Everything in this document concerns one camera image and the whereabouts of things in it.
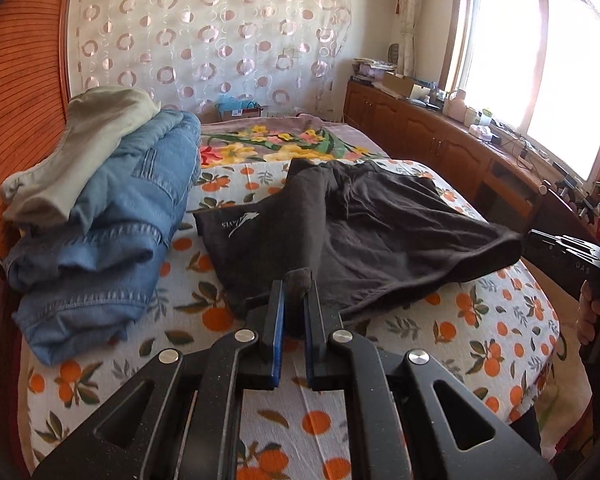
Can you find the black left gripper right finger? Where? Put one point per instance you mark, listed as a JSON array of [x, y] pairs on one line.
[[319, 322]]

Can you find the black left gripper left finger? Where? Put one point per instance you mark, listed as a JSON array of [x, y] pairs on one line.
[[265, 356]]

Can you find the black pants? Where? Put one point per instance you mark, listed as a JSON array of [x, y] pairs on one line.
[[368, 239]]

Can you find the person's right hand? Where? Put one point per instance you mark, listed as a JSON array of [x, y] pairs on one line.
[[589, 312]]

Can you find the wooden cabinet counter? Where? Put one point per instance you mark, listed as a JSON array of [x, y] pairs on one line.
[[497, 184]]

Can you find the white bottle on counter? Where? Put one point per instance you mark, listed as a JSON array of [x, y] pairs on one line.
[[455, 106]]

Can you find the folded blue jeans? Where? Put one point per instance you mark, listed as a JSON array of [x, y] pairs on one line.
[[88, 281]]

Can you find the floral blanket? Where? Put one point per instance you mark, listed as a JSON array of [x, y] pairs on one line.
[[277, 139]]

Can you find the cardboard box on counter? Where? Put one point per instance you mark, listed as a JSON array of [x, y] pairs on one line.
[[405, 86]]

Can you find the cardboard box with blue item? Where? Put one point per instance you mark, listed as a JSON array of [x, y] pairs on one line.
[[230, 108]]

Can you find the stack of papers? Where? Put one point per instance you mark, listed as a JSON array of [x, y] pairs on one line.
[[369, 69]]

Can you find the folded beige pants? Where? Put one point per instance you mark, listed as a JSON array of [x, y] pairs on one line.
[[97, 120]]

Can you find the beige window curtain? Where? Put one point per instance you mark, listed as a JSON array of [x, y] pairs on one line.
[[407, 16]]

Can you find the pink circle-pattern curtain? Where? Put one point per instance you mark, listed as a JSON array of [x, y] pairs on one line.
[[192, 54]]

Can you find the window with wooden frame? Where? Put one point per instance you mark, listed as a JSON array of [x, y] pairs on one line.
[[535, 64]]

